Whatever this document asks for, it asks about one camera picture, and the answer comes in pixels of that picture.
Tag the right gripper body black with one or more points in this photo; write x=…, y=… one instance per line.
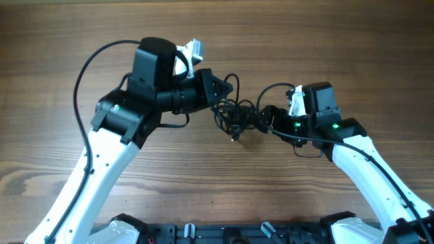
x=289, y=125

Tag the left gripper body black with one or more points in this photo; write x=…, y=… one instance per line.
x=202, y=98

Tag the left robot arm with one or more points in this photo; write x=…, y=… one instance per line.
x=163, y=79

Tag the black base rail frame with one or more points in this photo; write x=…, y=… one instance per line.
x=237, y=234

